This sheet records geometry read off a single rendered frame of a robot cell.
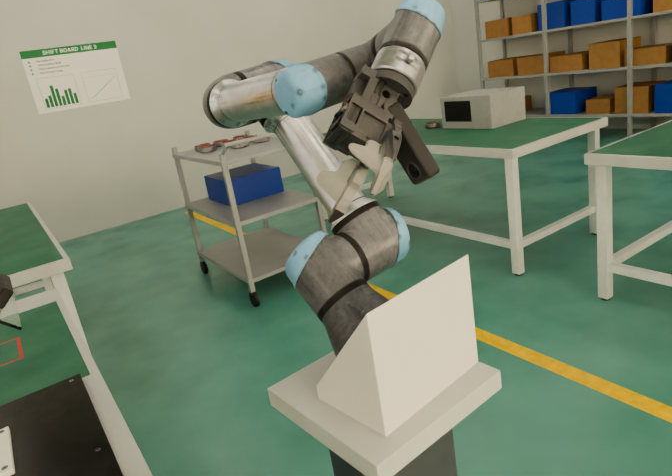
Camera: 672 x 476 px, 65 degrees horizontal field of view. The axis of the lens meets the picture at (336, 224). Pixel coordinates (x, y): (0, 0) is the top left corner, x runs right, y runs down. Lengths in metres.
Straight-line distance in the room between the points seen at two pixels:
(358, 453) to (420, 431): 0.11
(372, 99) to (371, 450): 0.54
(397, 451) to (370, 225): 0.43
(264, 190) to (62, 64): 3.17
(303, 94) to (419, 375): 0.50
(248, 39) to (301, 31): 0.75
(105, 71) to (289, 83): 5.50
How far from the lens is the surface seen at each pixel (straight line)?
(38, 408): 1.29
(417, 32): 0.81
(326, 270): 1.00
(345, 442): 0.94
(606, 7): 6.77
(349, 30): 7.59
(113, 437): 1.14
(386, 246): 1.07
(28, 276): 2.45
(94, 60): 6.25
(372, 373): 0.87
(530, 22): 7.31
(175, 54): 6.46
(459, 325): 1.01
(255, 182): 3.58
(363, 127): 0.71
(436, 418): 0.96
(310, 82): 0.80
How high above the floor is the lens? 1.34
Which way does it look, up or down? 17 degrees down
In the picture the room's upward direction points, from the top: 10 degrees counter-clockwise
